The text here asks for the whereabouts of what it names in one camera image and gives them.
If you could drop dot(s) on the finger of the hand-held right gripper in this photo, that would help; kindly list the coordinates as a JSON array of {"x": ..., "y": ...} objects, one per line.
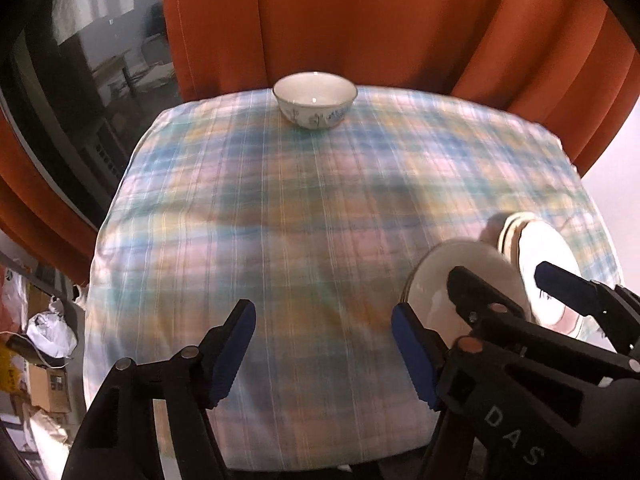
[
  {"x": 565, "y": 282},
  {"x": 480, "y": 300}
]

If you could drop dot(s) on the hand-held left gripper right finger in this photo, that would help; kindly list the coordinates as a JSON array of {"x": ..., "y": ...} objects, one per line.
[{"x": 415, "y": 360}]

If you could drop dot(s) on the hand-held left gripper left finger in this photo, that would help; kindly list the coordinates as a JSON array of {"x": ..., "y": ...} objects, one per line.
[{"x": 232, "y": 355}]

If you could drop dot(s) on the white plate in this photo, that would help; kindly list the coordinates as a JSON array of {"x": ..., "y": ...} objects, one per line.
[{"x": 440, "y": 280}]

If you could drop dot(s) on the plaid tablecloth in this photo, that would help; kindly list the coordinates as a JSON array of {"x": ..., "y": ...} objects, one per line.
[{"x": 300, "y": 210}]

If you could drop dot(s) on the white plastic bag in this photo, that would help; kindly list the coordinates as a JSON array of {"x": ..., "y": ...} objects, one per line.
[{"x": 50, "y": 332}]

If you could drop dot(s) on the cardboard box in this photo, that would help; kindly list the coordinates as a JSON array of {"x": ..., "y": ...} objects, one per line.
[
  {"x": 47, "y": 385},
  {"x": 37, "y": 300}
]

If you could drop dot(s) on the yellow plastic bag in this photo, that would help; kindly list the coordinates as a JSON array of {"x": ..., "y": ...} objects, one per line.
[{"x": 7, "y": 367}]

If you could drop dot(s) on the red plastic bag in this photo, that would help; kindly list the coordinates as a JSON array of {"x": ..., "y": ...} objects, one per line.
[{"x": 12, "y": 285}]

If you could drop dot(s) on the wooden table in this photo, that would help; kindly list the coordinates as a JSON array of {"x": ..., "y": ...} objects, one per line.
[{"x": 112, "y": 72}]

